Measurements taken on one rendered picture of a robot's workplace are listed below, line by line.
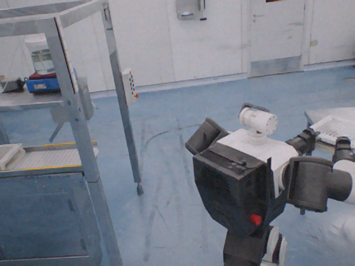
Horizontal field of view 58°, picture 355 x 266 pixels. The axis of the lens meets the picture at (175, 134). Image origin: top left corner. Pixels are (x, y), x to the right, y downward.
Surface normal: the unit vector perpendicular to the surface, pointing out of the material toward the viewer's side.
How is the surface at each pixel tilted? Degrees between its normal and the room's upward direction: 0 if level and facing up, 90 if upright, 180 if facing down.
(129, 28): 90
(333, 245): 0
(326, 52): 90
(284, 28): 90
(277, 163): 41
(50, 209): 90
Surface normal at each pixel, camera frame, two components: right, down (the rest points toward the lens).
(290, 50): 0.08, 0.45
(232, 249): -0.40, -0.31
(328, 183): 0.04, -0.18
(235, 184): -0.77, 0.36
